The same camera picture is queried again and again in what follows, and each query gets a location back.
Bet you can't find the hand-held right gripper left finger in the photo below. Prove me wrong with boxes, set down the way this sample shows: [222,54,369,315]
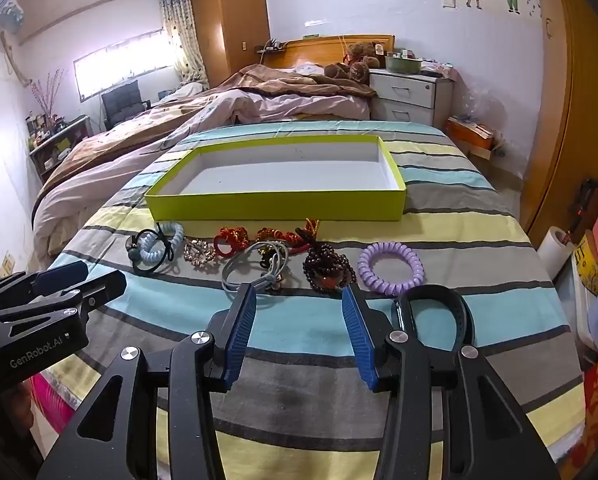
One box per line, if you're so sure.
[36,282,258,480]

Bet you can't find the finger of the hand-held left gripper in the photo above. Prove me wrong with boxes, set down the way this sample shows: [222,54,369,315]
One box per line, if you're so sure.
[0,270,128,330]
[0,261,89,307]

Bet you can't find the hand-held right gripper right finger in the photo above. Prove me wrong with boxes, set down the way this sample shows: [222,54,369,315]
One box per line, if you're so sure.
[341,285,562,480]

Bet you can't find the black hair tie round charm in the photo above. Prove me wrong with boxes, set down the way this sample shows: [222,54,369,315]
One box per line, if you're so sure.
[126,227,176,276]

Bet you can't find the light blue spiral hair tie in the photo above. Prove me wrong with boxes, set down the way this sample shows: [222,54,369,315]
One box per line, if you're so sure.
[138,222,185,264]

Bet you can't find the grey elastic hair tie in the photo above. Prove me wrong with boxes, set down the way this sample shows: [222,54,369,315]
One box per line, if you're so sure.
[221,246,276,294]

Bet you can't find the dark bead bracelet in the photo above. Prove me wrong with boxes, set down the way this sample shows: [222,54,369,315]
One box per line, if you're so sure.
[296,219,357,292]

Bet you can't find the thin pale hair tie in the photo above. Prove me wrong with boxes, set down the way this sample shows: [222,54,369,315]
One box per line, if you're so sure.
[249,241,293,288]

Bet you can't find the red gold hair ornament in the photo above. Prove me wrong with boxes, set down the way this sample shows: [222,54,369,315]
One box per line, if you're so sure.
[256,227,305,251]
[214,226,250,257]

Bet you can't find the purple spiral hair tie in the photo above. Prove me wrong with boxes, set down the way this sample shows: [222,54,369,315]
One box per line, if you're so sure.
[358,242,425,297]

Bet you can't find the black oval hair clip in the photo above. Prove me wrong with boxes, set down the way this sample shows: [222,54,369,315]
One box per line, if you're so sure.
[391,284,476,348]

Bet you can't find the yellow-green shallow box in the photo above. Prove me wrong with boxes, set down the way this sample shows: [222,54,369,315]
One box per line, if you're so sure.
[144,135,407,222]

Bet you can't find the striped bed sheet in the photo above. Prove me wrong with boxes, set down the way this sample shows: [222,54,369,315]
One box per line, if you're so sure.
[44,120,584,466]

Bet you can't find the rhinestone hair clip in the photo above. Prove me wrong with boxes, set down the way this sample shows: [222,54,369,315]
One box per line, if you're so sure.
[183,239,216,267]

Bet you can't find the low shelf unit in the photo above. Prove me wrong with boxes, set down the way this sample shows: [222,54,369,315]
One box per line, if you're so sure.
[26,115,92,181]

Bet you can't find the flower branches in vase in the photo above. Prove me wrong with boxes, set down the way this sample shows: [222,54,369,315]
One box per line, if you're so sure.
[32,70,67,121]

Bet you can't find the black office chair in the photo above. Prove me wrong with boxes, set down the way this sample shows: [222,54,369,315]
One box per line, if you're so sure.
[102,80,152,131]

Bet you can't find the white paper roll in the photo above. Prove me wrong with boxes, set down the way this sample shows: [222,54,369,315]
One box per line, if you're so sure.
[536,227,574,281]

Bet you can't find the window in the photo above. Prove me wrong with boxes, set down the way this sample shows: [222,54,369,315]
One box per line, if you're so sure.
[74,30,180,101]

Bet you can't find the pink duvet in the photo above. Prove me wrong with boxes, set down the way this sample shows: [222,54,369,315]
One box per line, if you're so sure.
[32,85,375,261]

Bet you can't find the orange box with papers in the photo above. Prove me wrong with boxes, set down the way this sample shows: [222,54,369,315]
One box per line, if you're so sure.
[446,117,494,151]

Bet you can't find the yellow carton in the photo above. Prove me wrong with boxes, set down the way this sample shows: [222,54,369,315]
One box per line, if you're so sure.
[576,230,598,297]

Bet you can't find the white bedside cabinet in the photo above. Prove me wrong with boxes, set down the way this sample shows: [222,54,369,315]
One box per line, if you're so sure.
[369,67,454,128]

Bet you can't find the brown blanket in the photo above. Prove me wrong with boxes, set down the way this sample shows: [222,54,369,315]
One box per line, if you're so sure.
[42,64,377,196]

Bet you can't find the patterned curtain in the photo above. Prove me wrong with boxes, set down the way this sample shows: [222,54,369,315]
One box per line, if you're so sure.
[156,0,210,91]

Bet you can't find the brown teddy bear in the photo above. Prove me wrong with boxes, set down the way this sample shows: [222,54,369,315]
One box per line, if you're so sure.
[324,40,387,83]

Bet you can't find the green basin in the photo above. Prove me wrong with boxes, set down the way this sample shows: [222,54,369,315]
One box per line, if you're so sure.
[385,52,422,73]

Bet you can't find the wooden headboard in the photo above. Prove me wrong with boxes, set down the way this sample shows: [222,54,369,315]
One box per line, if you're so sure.
[261,35,397,68]

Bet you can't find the tall wooden cupboard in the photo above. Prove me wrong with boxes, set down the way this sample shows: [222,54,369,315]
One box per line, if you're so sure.
[189,0,271,88]

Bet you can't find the large wooden wardrobe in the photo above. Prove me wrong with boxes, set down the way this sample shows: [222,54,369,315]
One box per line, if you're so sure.
[521,0,598,241]

